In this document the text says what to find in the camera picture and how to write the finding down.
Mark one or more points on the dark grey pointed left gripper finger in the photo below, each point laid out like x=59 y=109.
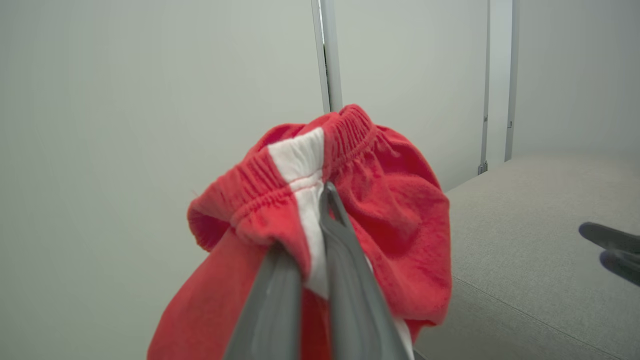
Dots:
x=610 y=235
x=620 y=265

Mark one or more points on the white metal wall profile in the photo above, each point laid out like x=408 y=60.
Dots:
x=327 y=55

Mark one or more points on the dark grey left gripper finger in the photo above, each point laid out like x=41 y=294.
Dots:
x=352 y=300
x=270 y=315

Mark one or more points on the white metal door frame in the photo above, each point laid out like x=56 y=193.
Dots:
x=497 y=80

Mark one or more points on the red shorts with white stripe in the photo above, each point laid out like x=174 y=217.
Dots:
x=385 y=210

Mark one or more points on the grey fabric sofa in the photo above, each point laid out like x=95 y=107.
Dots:
x=545 y=260

